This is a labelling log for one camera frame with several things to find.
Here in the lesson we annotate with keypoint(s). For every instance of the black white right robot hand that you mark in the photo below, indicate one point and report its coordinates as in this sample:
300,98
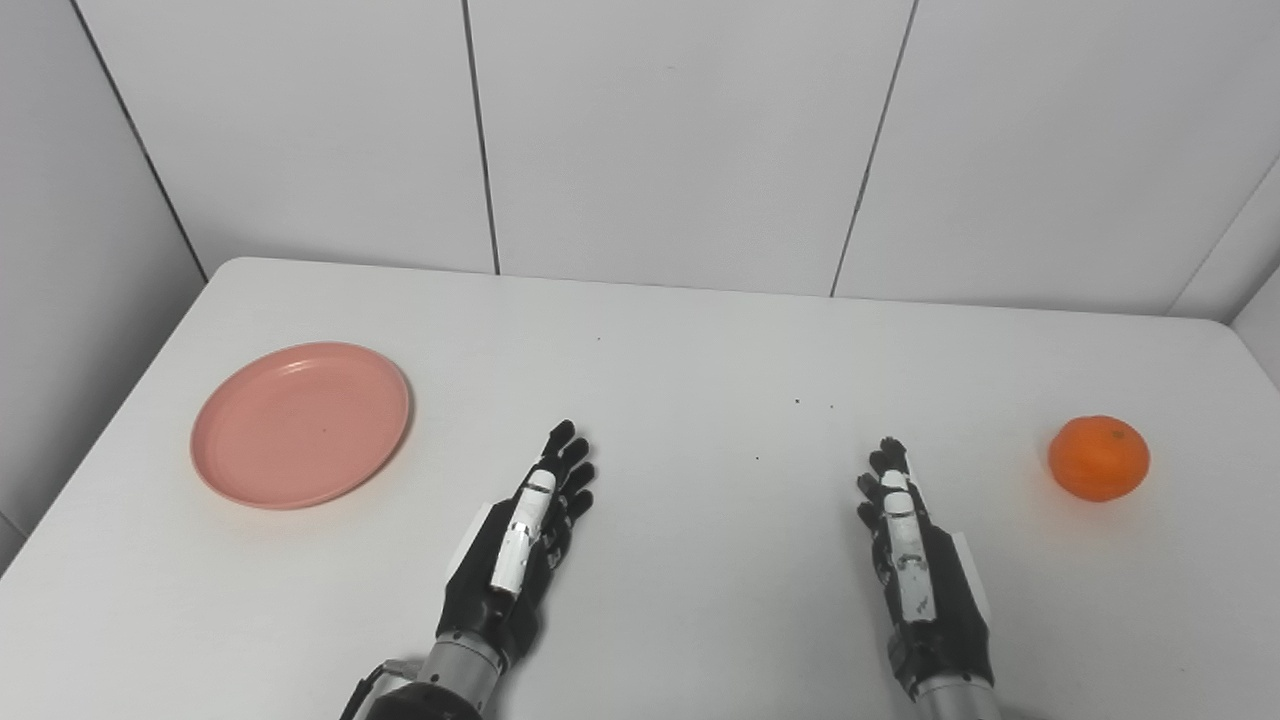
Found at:
940,600

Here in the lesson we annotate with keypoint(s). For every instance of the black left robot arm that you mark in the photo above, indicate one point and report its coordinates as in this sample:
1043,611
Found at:
450,685

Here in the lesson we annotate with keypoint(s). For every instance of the pink round plate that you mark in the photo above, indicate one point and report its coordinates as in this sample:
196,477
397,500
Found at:
300,425

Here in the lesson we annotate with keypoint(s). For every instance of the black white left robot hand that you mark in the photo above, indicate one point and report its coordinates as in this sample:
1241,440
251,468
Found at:
478,590

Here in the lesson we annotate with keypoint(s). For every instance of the orange fruit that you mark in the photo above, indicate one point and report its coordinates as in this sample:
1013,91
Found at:
1098,458

